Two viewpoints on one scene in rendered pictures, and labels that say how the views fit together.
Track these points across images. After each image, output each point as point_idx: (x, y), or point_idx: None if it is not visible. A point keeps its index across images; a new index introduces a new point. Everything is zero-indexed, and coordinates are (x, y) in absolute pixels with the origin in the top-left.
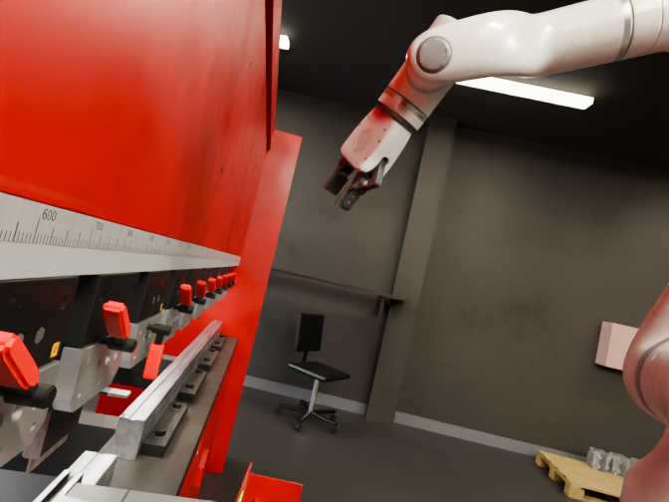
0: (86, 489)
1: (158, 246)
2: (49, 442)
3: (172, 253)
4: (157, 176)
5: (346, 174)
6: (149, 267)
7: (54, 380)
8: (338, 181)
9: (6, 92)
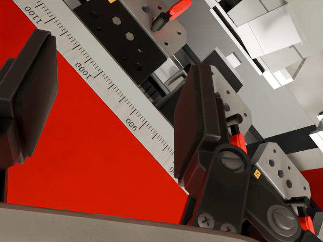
0: (237, 13)
1: (113, 94)
2: (236, 81)
3: (66, 33)
4: (113, 191)
5: (9, 132)
6: (136, 90)
7: (261, 157)
8: (38, 105)
9: None
